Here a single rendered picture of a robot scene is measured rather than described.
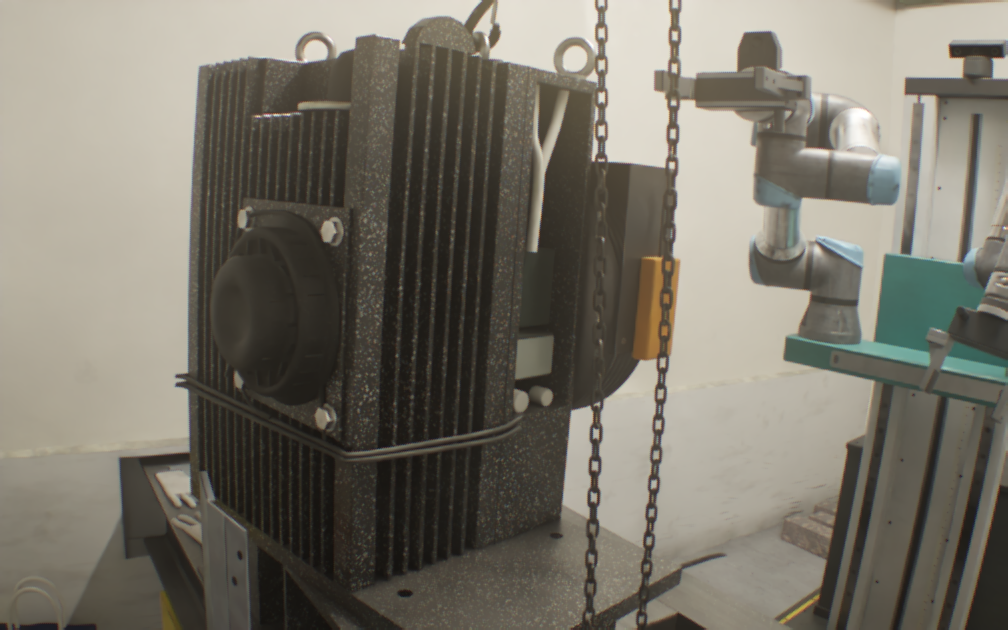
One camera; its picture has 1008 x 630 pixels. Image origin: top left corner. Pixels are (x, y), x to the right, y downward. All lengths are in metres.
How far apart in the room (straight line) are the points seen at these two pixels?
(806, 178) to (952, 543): 1.11
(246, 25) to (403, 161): 1.27
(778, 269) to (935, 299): 0.37
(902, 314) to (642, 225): 0.87
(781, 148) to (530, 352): 0.48
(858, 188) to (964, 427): 0.94
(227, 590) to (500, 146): 0.67
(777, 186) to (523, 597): 0.68
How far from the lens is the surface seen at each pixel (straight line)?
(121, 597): 2.38
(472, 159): 1.09
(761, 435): 3.60
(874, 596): 2.24
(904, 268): 1.96
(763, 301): 3.51
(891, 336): 1.98
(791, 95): 1.05
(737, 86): 1.11
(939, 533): 2.12
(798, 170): 1.22
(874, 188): 1.23
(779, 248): 1.84
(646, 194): 1.27
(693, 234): 3.12
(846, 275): 1.89
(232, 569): 0.96
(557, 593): 1.15
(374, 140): 0.98
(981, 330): 1.40
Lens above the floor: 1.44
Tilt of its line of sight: 8 degrees down
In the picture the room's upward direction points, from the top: 4 degrees clockwise
